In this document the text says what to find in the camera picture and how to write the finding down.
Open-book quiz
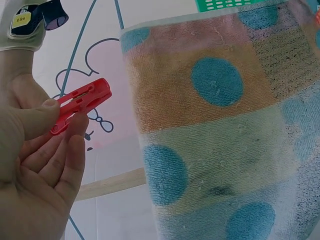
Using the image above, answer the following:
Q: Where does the green plastic basket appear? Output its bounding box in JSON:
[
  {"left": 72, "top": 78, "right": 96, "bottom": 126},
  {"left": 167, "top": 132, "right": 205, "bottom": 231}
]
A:
[{"left": 194, "top": 0, "right": 279, "bottom": 14}]

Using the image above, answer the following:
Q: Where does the black wrist band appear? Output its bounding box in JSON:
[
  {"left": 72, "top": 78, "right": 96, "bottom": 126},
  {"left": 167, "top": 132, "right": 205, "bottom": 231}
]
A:
[{"left": 10, "top": 0, "right": 70, "bottom": 36}]

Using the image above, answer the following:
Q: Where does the person's right hand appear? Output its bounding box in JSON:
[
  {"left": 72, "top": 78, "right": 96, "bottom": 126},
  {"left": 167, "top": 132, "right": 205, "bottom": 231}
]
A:
[{"left": 0, "top": 49, "right": 51, "bottom": 110}]

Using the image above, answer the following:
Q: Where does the colourful dotted terry towel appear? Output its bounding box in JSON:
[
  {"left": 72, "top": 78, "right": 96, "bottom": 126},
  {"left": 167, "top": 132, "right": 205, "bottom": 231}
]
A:
[{"left": 119, "top": 0, "right": 320, "bottom": 240}]

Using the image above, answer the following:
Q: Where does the person's left hand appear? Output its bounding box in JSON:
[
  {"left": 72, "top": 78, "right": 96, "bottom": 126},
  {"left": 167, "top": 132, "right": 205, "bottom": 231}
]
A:
[{"left": 0, "top": 98, "right": 90, "bottom": 240}]

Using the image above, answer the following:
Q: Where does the red plastic clothespin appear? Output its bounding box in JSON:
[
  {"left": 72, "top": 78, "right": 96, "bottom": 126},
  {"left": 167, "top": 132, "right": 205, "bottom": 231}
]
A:
[{"left": 49, "top": 77, "right": 113, "bottom": 136}]

